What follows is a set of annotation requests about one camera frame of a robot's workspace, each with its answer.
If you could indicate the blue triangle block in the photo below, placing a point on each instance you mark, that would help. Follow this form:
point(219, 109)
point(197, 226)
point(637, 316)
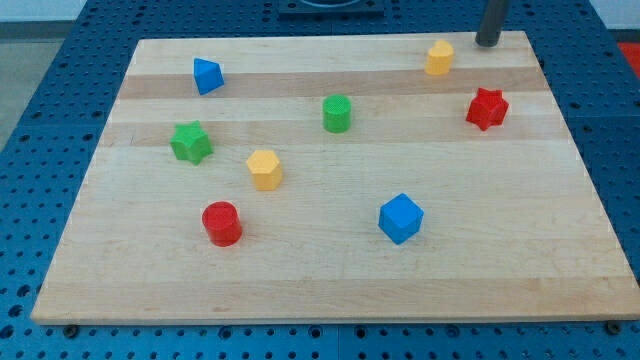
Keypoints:
point(207, 75)

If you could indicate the green star block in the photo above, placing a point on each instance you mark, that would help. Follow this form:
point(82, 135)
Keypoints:
point(191, 143)

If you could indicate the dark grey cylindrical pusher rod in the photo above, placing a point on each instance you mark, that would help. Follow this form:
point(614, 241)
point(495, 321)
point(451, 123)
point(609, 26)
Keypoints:
point(492, 22)

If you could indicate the yellow hexagon block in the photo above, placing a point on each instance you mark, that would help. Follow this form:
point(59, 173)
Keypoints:
point(265, 169)

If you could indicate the green cylinder block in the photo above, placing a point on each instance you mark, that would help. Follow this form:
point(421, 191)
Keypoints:
point(336, 110)

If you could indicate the blue cube block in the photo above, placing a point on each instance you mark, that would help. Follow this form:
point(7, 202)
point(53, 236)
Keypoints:
point(400, 218)

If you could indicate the yellow heart block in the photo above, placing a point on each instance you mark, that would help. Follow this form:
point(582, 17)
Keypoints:
point(439, 58)

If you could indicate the red star block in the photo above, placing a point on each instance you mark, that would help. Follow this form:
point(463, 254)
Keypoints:
point(487, 109)

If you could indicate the red cylinder block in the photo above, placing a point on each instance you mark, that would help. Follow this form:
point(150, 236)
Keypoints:
point(222, 223)

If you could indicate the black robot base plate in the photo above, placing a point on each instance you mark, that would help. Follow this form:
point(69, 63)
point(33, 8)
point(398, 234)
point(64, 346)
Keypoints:
point(331, 8)

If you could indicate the wooden board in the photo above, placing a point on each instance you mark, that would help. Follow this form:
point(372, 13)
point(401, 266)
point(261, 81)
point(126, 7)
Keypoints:
point(513, 228)

